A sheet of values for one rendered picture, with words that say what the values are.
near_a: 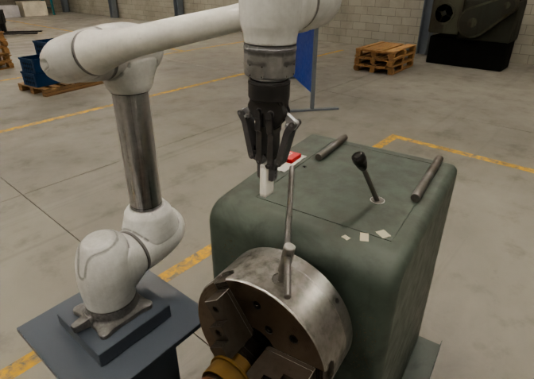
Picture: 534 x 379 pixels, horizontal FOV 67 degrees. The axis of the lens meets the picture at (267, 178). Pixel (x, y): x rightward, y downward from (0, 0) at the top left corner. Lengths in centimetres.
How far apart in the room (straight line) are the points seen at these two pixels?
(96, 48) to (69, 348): 90
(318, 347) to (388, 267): 21
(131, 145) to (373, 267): 75
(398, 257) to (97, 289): 83
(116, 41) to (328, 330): 70
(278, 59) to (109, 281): 83
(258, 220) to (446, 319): 185
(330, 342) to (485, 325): 194
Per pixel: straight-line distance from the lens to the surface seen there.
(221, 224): 98
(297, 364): 82
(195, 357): 228
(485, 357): 252
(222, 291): 82
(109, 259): 123
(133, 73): 113
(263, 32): 67
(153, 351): 134
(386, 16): 1169
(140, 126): 120
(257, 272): 80
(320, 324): 79
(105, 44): 93
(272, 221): 92
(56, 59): 104
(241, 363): 82
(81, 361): 139
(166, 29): 88
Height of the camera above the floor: 175
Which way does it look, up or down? 27 degrees down
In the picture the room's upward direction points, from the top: straight up
